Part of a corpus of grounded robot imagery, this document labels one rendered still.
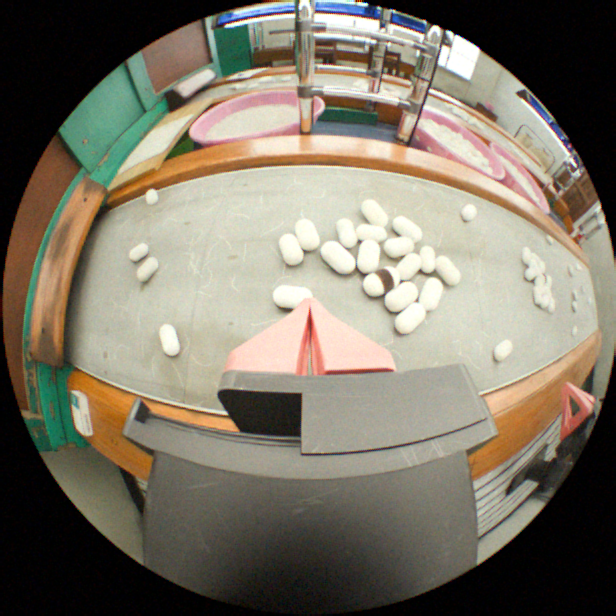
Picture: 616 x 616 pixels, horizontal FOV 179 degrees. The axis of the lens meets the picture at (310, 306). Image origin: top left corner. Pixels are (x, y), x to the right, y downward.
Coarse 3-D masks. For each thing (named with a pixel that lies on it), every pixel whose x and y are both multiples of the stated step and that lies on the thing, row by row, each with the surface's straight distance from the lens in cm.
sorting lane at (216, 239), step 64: (192, 192) 34; (256, 192) 29; (320, 192) 28; (384, 192) 30; (448, 192) 37; (128, 256) 35; (192, 256) 26; (256, 256) 23; (320, 256) 22; (384, 256) 24; (448, 256) 28; (512, 256) 41; (128, 320) 30; (192, 320) 23; (256, 320) 21; (384, 320) 21; (448, 320) 25; (512, 320) 34; (576, 320) 75; (128, 384) 30; (192, 384) 23
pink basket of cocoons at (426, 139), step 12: (432, 120) 67; (444, 120) 69; (420, 132) 48; (456, 132) 70; (468, 132) 70; (420, 144) 51; (432, 144) 47; (444, 156) 47; (456, 156) 45; (492, 156) 66; (480, 168) 47; (492, 168) 63
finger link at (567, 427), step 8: (568, 384) 37; (568, 392) 37; (576, 392) 36; (576, 400) 36; (584, 400) 36; (584, 408) 35; (592, 408) 36; (576, 416) 37; (584, 416) 35; (592, 416) 37; (568, 424) 37; (576, 424) 36; (560, 432) 38; (568, 432) 37; (560, 440) 38
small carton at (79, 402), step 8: (72, 392) 37; (72, 400) 38; (80, 400) 36; (72, 408) 39; (80, 408) 36; (80, 416) 36; (88, 416) 37; (80, 424) 37; (88, 424) 37; (88, 432) 37
